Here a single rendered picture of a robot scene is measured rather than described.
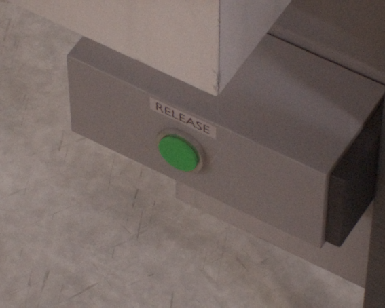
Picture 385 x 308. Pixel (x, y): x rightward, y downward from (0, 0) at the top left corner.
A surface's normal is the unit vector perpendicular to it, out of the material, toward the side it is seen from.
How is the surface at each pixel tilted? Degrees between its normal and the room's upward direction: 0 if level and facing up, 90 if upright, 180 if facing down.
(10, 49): 0
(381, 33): 90
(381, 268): 90
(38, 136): 0
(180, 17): 90
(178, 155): 90
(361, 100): 0
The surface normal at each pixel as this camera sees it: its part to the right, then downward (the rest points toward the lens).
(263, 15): 0.86, 0.40
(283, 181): -0.52, 0.67
